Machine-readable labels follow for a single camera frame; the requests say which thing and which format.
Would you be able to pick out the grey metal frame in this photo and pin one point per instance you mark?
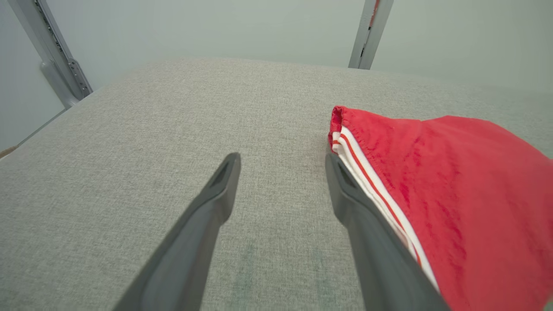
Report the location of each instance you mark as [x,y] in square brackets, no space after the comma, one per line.
[47,47]

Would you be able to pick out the grey metal post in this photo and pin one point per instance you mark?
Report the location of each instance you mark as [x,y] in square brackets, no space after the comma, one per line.
[369,34]

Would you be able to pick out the red white-sleeved shirt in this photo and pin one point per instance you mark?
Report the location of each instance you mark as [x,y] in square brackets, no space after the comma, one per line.
[475,194]

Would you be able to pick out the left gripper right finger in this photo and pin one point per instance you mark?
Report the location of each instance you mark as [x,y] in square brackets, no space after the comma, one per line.
[376,259]

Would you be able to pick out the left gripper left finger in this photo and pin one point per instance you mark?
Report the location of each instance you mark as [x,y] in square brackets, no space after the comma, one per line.
[194,242]

